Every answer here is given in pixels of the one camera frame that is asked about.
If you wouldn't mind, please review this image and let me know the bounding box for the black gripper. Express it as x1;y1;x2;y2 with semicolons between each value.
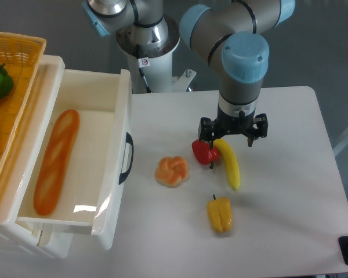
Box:
198;107;268;149

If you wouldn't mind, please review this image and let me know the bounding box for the long orange bread loaf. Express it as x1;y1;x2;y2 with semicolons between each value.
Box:
33;109;80;216

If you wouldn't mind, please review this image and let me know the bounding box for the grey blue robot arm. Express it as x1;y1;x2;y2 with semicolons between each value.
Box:
82;1;295;145

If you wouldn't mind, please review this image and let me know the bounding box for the round knotted bread roll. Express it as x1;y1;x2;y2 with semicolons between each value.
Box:
154;156;189;188

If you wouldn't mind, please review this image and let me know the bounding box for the open upper white drawer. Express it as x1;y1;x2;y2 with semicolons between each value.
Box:
17;69;134;258

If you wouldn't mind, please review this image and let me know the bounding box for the white plastic drawer cabinet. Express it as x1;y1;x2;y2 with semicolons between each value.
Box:
0;55;72;258

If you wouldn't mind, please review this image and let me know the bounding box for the yellow banana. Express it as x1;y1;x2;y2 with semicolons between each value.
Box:
213;139;241;191

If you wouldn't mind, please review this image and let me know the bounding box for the red bell pepper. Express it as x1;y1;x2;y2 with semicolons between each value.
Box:
191;139;220;169

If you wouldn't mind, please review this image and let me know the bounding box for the yellow bell pepper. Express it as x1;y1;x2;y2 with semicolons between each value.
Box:
206;194;233;234

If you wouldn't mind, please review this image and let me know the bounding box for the orange woven basket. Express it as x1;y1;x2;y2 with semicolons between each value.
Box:
0;32;46;179

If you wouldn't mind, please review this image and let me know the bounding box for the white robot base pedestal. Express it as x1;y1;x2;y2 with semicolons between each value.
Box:
116;15;197;94

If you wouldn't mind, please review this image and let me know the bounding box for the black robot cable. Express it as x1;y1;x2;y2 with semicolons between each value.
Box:
135;43;153;94

